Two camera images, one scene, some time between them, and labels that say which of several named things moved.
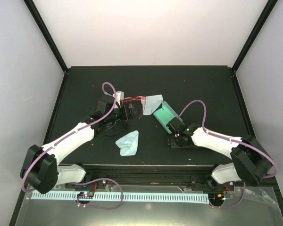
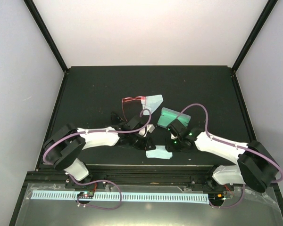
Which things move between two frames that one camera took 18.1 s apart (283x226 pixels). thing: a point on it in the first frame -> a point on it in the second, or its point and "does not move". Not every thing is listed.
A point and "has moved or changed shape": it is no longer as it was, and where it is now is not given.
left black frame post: (45, 33) does not move
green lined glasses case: (165, 114) has moved or changed shape
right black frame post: (254, 34) does not move
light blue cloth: (128, 143) -> (160, 152)
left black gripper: (132, 114) -> (145, 145)
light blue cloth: (151, 103) does not move
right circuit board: (216, 197) does not move
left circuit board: (86, 195) does not move
